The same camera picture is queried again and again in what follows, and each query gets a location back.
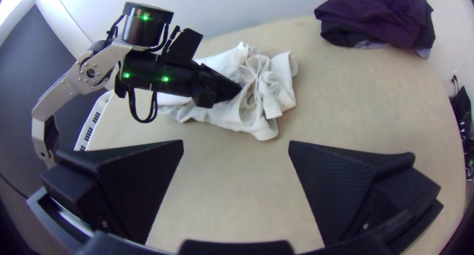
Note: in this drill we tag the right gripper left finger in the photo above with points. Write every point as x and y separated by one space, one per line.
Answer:
126 188

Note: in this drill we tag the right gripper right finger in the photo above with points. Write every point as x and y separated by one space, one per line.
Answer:
344 188

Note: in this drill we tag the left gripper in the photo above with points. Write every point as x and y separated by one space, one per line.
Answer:
197 79

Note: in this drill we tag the white t-shirt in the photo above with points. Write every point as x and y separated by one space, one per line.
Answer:
259 99

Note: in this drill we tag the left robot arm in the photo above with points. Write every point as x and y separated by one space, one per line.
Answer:
146 25

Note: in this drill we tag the white laundry basket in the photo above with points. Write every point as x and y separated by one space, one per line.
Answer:
92 125

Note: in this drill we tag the pile of folded clothes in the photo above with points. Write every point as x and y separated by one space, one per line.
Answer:
370 14

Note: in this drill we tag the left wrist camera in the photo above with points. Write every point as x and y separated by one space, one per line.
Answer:
183 44

